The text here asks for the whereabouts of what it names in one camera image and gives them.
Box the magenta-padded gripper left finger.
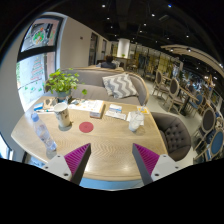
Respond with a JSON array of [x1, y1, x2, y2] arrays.
[[41, 143, 92, 186]]

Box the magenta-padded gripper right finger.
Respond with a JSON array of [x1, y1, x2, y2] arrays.
[[131, 143, 183, 186]]

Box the clear blue-capped water bottle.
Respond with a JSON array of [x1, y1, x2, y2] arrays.
[[30, 112, 58, 152]]

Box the grey tufted armchair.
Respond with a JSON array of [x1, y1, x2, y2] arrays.
[[150, 111, 193, 163]]

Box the flat round red coaster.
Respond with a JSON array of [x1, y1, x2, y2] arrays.
[[78, 121, 95, 134]]

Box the white printed paper cup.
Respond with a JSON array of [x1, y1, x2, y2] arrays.
[[53, 102, 72, 129]]

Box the clear plastic cup with straw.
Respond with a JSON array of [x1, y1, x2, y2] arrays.
[[128, 111, 145, 133]]

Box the small yellow card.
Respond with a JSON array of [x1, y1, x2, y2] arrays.
[[136, 105, 150, 115]]

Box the small blue and white box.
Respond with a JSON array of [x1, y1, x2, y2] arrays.
[[33, 102, 45, 112]]

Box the white paper sheets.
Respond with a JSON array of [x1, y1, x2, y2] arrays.
[[104, 109, 128, 121]]

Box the small white and blue pack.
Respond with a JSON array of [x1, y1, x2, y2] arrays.
[[108, 103, 123, 113]]

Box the group of dining chairs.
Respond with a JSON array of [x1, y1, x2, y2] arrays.
[[151, 68, 224, 164]]

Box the green potted plant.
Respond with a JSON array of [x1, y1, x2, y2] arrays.
[[44, 68, 88, 103]]

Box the grey curved sofa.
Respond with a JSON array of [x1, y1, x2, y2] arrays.
[[49, 67, 150, 107]]

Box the window with painted decals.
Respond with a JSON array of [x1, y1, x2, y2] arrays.
[[16, 16, 64, 113]]

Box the person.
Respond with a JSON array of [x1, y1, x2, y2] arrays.
[[99, 54, 118, 70]]

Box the white round pillar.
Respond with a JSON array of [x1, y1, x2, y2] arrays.
[[116, 38, 131, 59]]

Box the group of ceiling lights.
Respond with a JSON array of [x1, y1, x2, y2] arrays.
[[99, 3, 224, 68]]

